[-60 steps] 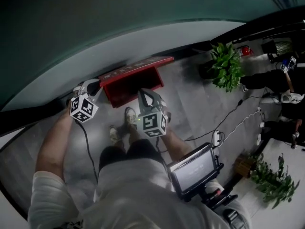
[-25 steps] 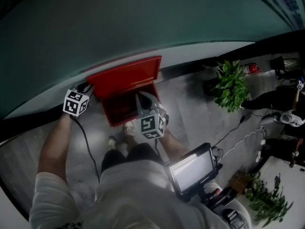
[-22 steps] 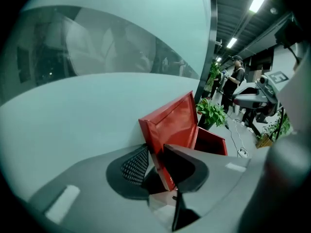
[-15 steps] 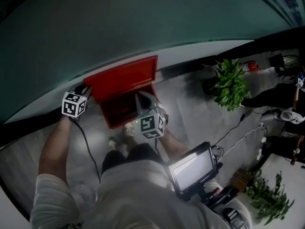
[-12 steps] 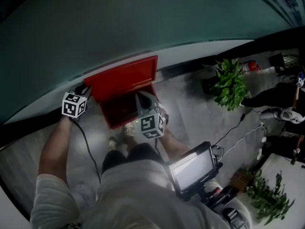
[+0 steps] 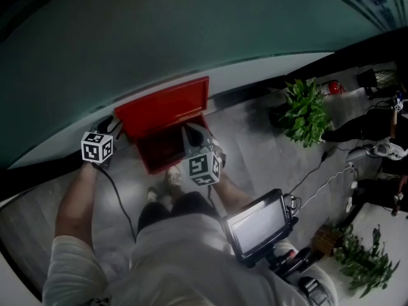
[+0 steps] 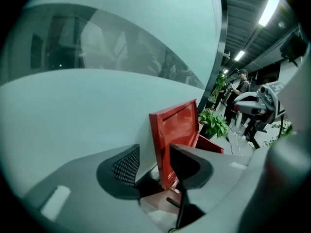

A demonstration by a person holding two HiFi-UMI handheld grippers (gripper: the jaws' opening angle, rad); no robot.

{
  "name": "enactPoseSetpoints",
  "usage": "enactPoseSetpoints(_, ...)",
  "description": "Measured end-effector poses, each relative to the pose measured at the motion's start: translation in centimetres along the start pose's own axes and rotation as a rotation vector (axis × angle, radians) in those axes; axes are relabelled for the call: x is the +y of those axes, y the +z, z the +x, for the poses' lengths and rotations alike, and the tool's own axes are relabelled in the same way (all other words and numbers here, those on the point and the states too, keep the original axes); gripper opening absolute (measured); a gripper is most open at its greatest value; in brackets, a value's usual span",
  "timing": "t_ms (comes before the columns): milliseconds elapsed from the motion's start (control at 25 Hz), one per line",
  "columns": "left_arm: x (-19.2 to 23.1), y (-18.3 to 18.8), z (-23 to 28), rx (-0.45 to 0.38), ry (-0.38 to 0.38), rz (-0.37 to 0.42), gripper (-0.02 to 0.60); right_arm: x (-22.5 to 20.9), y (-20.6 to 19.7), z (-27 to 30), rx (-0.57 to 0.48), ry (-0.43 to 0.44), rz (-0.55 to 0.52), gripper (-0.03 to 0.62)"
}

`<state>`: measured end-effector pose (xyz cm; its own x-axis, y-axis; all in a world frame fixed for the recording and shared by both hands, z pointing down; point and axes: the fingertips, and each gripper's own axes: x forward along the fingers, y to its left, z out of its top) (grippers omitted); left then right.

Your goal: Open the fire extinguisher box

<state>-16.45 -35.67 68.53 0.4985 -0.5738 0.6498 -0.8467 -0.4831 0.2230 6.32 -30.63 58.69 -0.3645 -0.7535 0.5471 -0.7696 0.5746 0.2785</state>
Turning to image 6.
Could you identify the person's right white sneaker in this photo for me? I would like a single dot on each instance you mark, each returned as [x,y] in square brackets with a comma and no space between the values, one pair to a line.
[173,177]

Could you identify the person's white shirt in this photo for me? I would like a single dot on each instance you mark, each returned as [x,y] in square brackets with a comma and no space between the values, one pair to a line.
[178,260]

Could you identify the red metal box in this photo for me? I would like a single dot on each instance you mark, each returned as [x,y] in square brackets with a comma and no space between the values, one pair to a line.
[159,151]

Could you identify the black chest monitor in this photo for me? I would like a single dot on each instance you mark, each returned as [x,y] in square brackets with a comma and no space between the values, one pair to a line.
[255,228]

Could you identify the black monitor mount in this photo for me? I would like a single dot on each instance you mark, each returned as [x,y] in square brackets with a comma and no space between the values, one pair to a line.
[296,263]

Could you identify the black floor stand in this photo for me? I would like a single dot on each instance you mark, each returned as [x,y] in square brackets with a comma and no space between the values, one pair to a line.
[366,76]

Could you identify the red fire extinguisher box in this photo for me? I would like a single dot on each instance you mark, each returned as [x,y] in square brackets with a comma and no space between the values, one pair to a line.
[159,107]

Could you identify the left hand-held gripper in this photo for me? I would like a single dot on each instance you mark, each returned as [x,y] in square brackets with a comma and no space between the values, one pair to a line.
[95,148]

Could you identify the broad-leaf green potted plant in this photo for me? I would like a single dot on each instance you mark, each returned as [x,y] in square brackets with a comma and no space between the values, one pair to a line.
[303,113]

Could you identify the person's right hand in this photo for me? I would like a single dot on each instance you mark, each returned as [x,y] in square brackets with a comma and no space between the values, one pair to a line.
[223,159]

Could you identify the person's left forearm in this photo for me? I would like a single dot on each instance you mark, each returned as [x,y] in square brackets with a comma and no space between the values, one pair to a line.
[75,202]

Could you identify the person's white sneaker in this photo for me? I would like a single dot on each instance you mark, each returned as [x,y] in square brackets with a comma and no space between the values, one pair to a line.
[153,193]
[173,177]

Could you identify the person's black shorts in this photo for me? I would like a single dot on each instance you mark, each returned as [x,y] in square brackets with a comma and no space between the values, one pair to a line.
[178,206]

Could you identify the wooden planter box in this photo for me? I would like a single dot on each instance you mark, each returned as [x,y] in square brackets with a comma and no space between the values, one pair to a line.
[325,239]

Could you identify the person's right forearm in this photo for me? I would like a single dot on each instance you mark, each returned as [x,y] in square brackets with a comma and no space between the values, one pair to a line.
[229,190]

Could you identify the person's left white sneaker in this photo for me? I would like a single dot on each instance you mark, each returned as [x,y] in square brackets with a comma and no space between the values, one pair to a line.
[153,193]

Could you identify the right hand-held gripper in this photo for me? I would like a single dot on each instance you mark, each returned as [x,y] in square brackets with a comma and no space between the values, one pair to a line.
[201,167]

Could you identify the red fire extinguisher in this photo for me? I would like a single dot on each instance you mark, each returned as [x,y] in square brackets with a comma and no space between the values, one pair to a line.
[333,87]

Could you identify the small-leaf green plant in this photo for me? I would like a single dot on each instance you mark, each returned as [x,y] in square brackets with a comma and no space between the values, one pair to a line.
[360,263]

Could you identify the black power adapter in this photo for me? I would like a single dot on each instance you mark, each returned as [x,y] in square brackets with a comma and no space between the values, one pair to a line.
[328,154]

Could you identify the frosted glass window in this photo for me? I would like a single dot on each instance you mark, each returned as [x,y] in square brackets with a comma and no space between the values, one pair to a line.
[382,8]

